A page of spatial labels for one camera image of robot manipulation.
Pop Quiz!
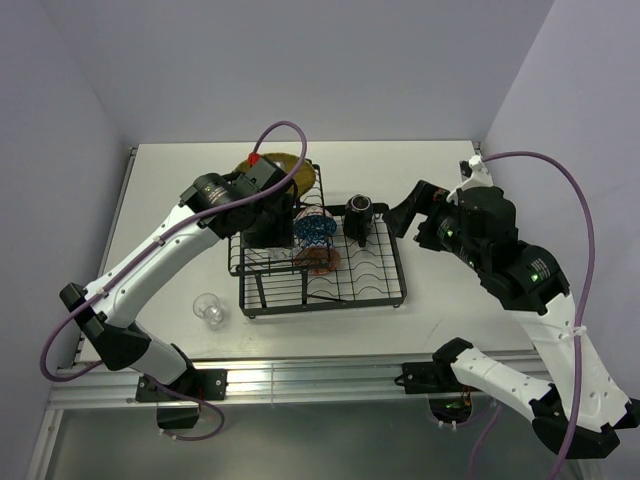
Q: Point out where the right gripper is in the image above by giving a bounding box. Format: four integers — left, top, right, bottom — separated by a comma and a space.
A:
382, 178, 487, 271

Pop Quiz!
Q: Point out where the blue patterned bowl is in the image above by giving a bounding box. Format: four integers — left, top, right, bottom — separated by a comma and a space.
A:
293, 206, 337, 250

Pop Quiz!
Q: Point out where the orange patterned bowl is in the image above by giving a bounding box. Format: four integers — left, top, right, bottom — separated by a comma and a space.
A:
293, 246, 341, 276

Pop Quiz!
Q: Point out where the yellow woven round plate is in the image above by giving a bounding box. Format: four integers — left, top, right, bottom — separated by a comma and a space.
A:
263, 152, 316, 199

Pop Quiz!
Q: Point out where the black mug white inside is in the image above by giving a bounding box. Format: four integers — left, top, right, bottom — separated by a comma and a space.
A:
343, 194, 374, 248

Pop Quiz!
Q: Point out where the clear glass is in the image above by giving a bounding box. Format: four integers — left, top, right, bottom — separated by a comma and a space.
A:
266, 247, 293, 261
192, 293, 224, 328

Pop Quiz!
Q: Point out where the clear glass front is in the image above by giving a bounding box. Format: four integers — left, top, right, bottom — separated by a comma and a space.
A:
266, 247, 293, 261

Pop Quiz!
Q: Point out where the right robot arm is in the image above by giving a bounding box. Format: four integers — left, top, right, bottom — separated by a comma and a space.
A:
383, 181, 639, 459

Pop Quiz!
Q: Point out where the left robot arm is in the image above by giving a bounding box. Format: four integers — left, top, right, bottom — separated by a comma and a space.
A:
60, 156, 293, 399

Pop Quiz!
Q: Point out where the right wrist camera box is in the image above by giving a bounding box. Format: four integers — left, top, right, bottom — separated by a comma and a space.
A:
446, 155, 494, 204

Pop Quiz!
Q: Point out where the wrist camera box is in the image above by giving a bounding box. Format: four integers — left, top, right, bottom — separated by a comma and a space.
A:
247, 152, 261, 167
446, 155, 494, 204

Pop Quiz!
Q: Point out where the black wire dish rack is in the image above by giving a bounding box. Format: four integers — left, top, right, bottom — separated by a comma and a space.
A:
228, 165, 407, 318

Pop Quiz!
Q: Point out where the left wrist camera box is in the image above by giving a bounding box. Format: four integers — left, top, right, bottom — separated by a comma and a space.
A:
247, 152, 261, 167

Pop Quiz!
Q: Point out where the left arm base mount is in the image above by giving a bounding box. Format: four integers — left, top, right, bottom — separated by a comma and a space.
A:
134, 369, 227, 432

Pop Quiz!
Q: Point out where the aluminium mounting rail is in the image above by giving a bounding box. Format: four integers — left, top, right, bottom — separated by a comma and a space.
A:
49, 352, 551, 406

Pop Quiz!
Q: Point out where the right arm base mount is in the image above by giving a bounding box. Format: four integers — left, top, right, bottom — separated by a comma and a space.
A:
394, 361, 477, 395

